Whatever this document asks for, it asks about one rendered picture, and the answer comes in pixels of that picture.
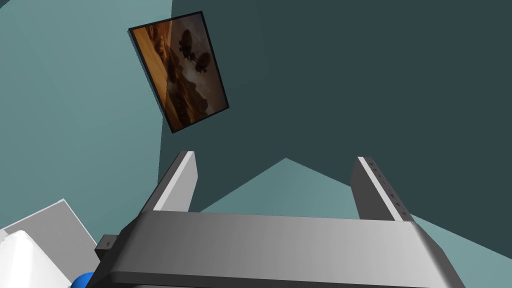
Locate black-framed brown landscape picture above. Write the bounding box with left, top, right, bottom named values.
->
left=127, top=10, right=231, bottom=135

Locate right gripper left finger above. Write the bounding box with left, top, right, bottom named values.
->
left=139, top=150, right=199, bottom=213

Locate blue ball knob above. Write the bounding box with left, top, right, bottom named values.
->
left=70, top=272, right=96, bottom=288

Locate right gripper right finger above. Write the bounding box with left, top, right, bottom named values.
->
left=349, top=156, right=416, bottom=223

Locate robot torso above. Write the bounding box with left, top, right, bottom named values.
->
left=0, top=229, right=74, bottom=288

